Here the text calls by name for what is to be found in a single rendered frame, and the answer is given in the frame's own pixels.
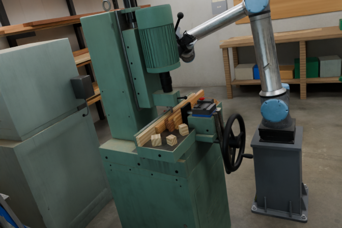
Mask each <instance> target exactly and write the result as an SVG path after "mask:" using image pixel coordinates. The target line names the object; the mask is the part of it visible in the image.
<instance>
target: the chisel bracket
mask: <svg viewBox="0 0 342 228"><path fill-rule="evenodd" d="M152 97H153V102H154V106H169V107H175V106H177V105H178V104H179V103H181V99H177V97H180V91H179V90H173V91H172V92H169V93H164V92H163V90H157V91H156V92H154V93H153V94H152Z"/></svg>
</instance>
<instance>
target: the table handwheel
mask: <svg viewBox="0 0 342 228"><path fill-rule="evenodd" d="M235 119H237V120H238V122H239V126H240V134H239V135H238V136H234V134H233V131H232V124H233V122H234V120H235ZM230 135H231V136H230ZM245 142H246V132H245V124H244V120H243V118H242V116H241V115H240V114H239V113H234V114H232V115H231V116H230V117H229V119H228V121H227V123H226V126H225V129H224V134H223V141H222V154H223V161H224V164H225V167H226V168H227V169H228V170H229V171H231V172H235V171H236V170H237V169H238V168H239V166H240V165H241V162H242V159H243V157H242V156H241V155H242V154H244V151H245ZM212 143H216V144H219V140H218V137H217V138H216V139H215V140H214V142H212ZM229 146H230V148H233V150H232V161H231V163H230V158H229ZM238 148H239V153H238V157H237V160H236V162H235V154H236V149H238Z"/></svg>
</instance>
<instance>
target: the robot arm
mask: <svg viewBox="0 0 342 228"><path fill-rule="evenodd" d="M269 3H270V0H243V1H242V3H240V4H238V5H236V6H234V7H232V8H230V9H229V10H227V11H225V12H223V13H221V14H219V15H217V16H216V17H214V18H212V19H210V20H208V21H206V22H204V23H202V24H201V25H199V26H197V27H195V28H193V29H191V30H189V31H187V32H186V31H185V32H184V33H183V34H180V27H178V28H177V31H176V40H177V46H178V52H179V58H181V59H182V61H183V62H185V63H190V62H192V61H193V60H194V58H195V52H194V44H195V43H196V42H197V41H198V40H200V39H202V38H204V37H206V36H208V35H210V34H212V33H214V32H216V31H218V30H220V29H222V28H224V27H226V26H228V25H230V24H232V23H234V22H236V21H238V20H240V19H242V18H244V17H246V16H248V17H249V20H250V25H251V31H252V36H253V42H254V48H255V53H256V60H257V63H258V69H259V75H260V80H261V86H262V90H261V91H260V93H259V95H260V100H261V114H262V116H263V118H262V124H263V125H264V126H265V127H268V128H272V129H284V128H289V127H291V126H292V118H291V116H290V113H289V104H290V87H289V85H288V84H286V83H281V78H280V71H279V65H278V59H277V52H276V46H275V40H274V33H273V27H272V20H271V11H270V4H269Z"/></svg>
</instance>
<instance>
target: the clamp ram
mask: <svg viewBox="0 0 342 228"><path fill-rule="evenodd" d="M180 109H181V115H182V121H183V124H184V123H185V124H186V123H187V122H188V120H187V117H188V116H189V115H190V114H191V113H192V109H191V103H190V102H187V103H186V104H185V105H184V106H182V107H181V108H180Z"/></svg>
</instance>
